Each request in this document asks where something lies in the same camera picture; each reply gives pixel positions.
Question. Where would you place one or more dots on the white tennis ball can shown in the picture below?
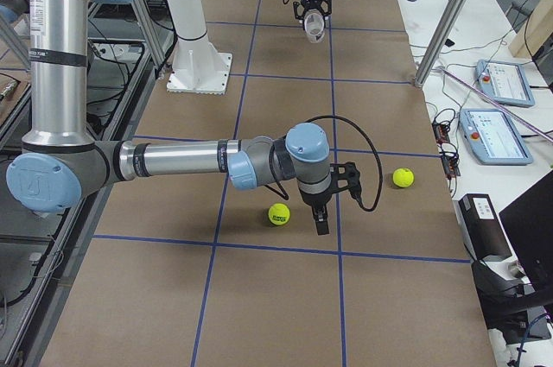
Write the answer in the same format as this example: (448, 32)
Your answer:
(314, 26)

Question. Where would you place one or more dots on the Roland Garros yellow tennis ball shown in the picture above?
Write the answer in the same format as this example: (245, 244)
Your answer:
(403, 177)

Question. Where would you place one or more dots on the small circuit board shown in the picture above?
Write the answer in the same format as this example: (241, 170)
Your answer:
(447, 150)

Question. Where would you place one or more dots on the black box white label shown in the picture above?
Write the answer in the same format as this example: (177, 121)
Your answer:
(485, 234)

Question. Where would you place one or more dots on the blue teach pendant near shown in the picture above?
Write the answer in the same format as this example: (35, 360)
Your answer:
(493, 138)

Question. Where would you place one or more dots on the blue teach pendant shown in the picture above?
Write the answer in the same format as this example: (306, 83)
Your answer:
(504, 82)
(493, 138)

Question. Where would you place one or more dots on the black monitor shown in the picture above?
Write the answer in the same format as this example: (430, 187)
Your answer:
(528, 225)

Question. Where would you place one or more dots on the blue teach pendant far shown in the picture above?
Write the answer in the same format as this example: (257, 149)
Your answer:
(504, 82)

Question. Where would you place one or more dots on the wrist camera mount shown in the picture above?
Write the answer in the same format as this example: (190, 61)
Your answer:
(346, 177)

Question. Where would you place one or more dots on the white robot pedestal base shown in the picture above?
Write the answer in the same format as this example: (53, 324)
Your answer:
(197, 66)

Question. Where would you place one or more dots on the aluminium frame post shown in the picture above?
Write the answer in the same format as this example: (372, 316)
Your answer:
(437, 42)

